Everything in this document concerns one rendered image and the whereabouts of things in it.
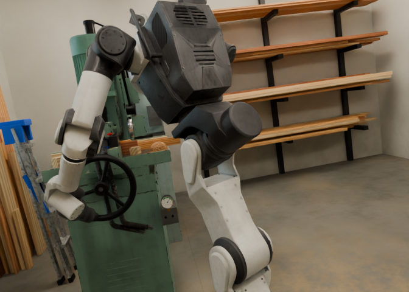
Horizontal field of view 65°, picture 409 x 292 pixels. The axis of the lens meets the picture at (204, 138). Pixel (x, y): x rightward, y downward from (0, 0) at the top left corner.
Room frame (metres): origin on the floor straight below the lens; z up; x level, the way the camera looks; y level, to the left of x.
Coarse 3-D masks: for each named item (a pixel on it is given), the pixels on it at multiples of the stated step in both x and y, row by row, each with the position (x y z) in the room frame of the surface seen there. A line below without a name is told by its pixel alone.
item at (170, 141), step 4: (156, 140) 1.69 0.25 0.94; (160, 140) 1.69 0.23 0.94; (164, 140) 1.70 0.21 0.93; (168, 140) 1.70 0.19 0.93; (172, 140) 1.70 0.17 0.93; (176, 140) 1.70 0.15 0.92; (140, 144) 1.68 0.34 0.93; (144, 144) 1.68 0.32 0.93; (148, 144) 1.68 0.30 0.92; (168, 144) 1.70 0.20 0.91; (172, 144) 1.70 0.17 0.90; (144, 148) 1.68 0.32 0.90; (148, 148) 1.68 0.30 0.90
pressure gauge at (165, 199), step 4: (164, 196) 1.47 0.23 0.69; (168, 196) 1.47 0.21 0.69; (164, 200) 1.47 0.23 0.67; (168, 200) 1.48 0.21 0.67; (172, 200) 1.48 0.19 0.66; (164, 204) 1.47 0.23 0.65; (168, 204) 1.48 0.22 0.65; (172, 204) 1.48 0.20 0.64; (164, 208) 1.47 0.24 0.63; (168, 208) 1.47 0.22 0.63
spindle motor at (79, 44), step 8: (72, 40) 1.59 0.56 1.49; (80, 40) 1.58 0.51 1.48; (88, 40) 1.58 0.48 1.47; (72, 48) 1.60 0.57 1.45; (80, 48) 1.58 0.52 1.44; (72, 56) 1.62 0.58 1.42; (80, 56) 1.59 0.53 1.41; (80, 64) 1.59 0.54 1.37; (80, 72) 1.59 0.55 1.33; (112, 88) 1.64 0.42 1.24; (112, 96) 1.64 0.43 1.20
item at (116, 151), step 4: (112, 148) 1.42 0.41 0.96; (116, 148) 1.42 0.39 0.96; (120, 148) 1.51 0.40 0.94; (100, 152) 1.41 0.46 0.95; (108, 152) 1.41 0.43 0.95; (112, 152) 1.42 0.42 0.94; (116, 152) 1.42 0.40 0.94; (120, 152) 1.48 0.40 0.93; (116, 156) 1.42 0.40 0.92; (120, 156) 1.46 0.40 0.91; (88, 164) 1.40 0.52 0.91; (92, 164) 1.40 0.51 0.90; (100, 164) 1.41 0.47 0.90; (112, 164) 1.41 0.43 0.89; (88, 168) 1.40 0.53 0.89; (92, 168) 1.40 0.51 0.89; (112, 168) 1.41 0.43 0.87
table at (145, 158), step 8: (144, 152) 1.57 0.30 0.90; (152, 152) 1.54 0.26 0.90; (160, 152) 1.54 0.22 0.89; (168, 152) 1.54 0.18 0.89; (128, 160) 1.52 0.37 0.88; (136, 160) 1.52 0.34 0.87; (144, 160) 1.53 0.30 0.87; (152, 160) 1.53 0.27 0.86; (160, 160) 1.54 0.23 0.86; (168, 160) 1.54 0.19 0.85; (48, 168) 1.52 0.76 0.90; (56, 168) 1.48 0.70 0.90; (120, 168) 1.42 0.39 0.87; (48, 176) 1.47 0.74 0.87; (88, 176) 1.40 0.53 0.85; (96, 176) 1.40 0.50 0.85
